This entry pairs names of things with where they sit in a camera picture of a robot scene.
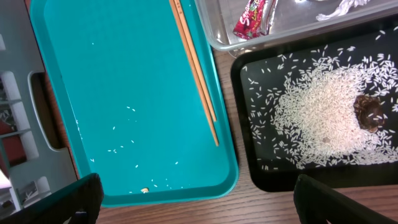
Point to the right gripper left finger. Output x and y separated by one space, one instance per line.
79 202

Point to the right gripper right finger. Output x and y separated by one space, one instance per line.
315 202

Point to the wooden chopstick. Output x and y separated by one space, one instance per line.
194 55
195 76

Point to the red snack wrapper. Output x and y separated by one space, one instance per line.
256 20

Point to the white paper napkin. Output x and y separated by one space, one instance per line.
342 9

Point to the clear plastic waste bin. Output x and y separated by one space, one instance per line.
293 20

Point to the grey plastic dish rack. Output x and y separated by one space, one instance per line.
46 169

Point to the black rectangular tray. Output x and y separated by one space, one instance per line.
271 174

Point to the spilled rice pile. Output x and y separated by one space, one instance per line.
313 110

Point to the teal plastic serving tray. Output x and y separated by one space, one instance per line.
129 102

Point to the brown food lump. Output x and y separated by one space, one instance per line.
368 110

